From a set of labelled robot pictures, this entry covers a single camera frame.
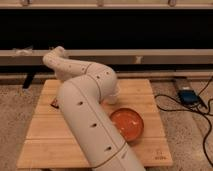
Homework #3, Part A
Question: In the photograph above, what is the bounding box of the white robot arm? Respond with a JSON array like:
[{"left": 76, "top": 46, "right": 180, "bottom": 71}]
[{"left": 43, "top": 46, "right": 146, "bottom": 171}]

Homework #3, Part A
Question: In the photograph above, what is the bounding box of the white plastic cup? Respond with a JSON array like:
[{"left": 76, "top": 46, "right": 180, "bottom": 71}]
[{"left": 106, "top": 86, "right": 120, "bottom": 105}]

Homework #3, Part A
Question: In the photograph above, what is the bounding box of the orange bowl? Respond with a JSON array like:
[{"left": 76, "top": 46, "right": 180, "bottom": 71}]
[{"left": 110, "top": 108, "right": 144, "bottom": 142}]

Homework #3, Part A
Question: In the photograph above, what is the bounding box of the blue power adapter box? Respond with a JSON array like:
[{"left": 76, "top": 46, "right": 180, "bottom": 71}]
[{"left": 178, "top": 90, "right": 198, "bottom": 105}]

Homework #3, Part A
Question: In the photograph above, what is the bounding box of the long beige rail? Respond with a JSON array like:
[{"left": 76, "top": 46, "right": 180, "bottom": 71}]
[{"left": 0, "top": 49, "right": 213, "bottom": 66}]

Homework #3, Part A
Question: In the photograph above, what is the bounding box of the black cable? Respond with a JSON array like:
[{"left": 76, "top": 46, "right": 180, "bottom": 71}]
[{"left": 153, "top": 75, "right": 213, "bottom": 168}]

